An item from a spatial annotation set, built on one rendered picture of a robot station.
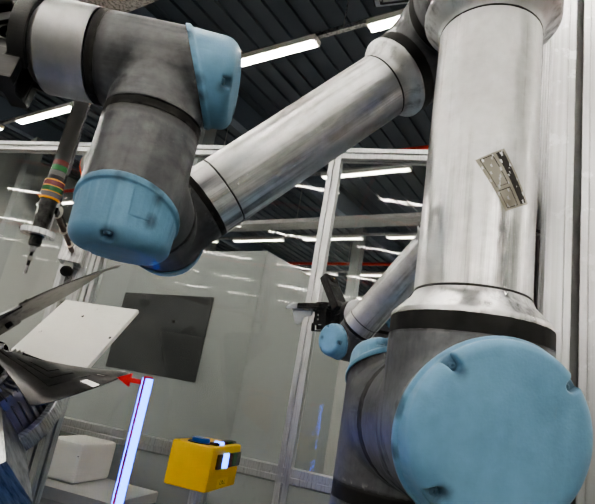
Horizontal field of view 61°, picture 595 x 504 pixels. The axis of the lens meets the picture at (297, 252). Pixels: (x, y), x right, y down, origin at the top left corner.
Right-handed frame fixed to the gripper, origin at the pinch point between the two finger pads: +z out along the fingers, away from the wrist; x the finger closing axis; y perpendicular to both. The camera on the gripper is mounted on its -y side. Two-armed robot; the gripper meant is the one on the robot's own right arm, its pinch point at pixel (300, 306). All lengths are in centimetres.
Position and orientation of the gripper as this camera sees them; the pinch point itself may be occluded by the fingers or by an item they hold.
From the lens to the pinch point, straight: 149.2
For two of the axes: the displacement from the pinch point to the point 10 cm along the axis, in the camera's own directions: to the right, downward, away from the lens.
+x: 7.2, 1.8, 6.7
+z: -6.9, 0.9, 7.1
